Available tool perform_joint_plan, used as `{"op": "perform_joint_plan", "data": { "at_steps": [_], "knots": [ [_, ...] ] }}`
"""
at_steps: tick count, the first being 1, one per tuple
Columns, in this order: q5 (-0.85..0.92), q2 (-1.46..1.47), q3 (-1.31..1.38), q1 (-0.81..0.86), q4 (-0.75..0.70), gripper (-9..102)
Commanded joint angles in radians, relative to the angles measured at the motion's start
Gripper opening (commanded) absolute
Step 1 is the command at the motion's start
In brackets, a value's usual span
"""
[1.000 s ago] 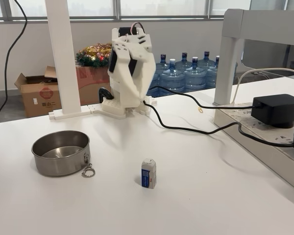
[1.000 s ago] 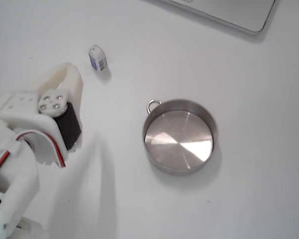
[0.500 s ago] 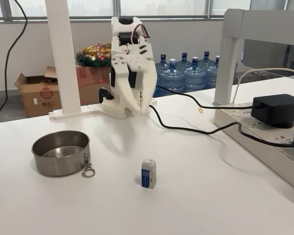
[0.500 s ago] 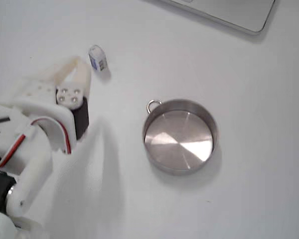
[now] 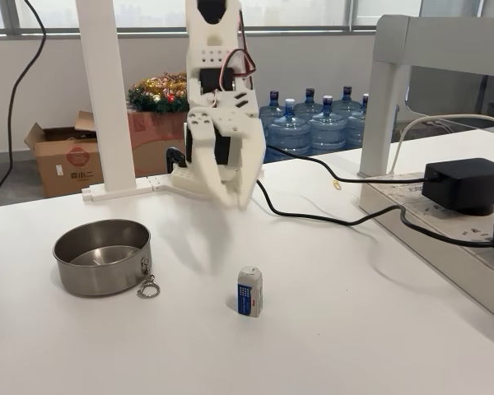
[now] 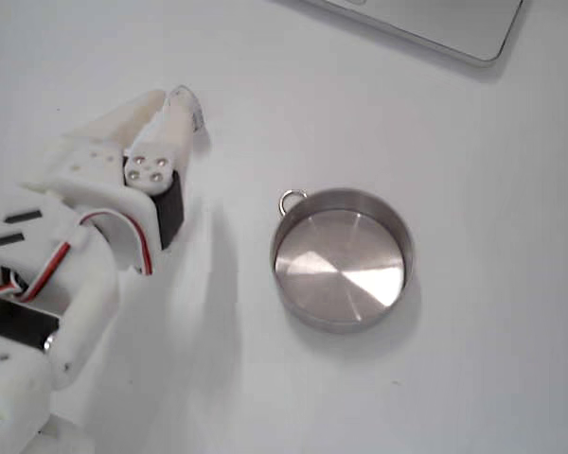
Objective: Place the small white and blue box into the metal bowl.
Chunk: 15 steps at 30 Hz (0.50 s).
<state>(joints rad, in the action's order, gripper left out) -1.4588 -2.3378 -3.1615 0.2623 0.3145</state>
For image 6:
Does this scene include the small white and blue box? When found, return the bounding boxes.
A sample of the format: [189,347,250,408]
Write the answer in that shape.
[168,84,206,134]

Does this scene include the silver laptop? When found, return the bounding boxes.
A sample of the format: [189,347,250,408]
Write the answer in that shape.
[274,0,535,68]

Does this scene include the red white black servo cable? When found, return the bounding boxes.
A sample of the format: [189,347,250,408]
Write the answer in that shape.
[0,212,155,304]

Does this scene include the round metal bowl with ring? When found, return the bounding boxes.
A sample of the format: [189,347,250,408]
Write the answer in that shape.
[269,187,416,335]

